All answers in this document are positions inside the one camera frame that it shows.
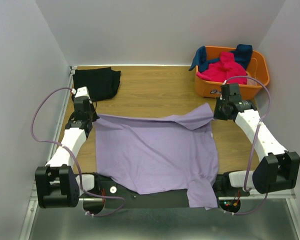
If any lavender t shirt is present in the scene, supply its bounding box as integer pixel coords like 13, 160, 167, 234
94, 103, 219, 210

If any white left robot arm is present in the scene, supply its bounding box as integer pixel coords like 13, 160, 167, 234
34, 86, 101, 209

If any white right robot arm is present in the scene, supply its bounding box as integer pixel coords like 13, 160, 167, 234
214, 83, 300, 195

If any pale pink garment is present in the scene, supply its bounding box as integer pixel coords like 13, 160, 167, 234
246, 71, 258, 86

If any folded black t shirt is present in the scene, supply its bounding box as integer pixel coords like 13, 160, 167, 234
73, 67, 121, 102

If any pink t shirt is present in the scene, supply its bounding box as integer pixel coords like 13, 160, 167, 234
196, 52, 248, 85

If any orange plastic laundry basket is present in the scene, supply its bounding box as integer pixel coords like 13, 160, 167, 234
194, 46, 270, 100

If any dark blue t shirt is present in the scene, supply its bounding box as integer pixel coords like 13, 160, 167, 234
188, 44, 253, 72

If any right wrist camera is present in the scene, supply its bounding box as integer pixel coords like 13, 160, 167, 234
219, 104, 234, 116

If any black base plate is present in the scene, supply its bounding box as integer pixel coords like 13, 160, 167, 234
41, 171, 283, 209

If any aluminium frame rail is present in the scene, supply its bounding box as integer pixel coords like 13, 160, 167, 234
29, 178, 297, 201

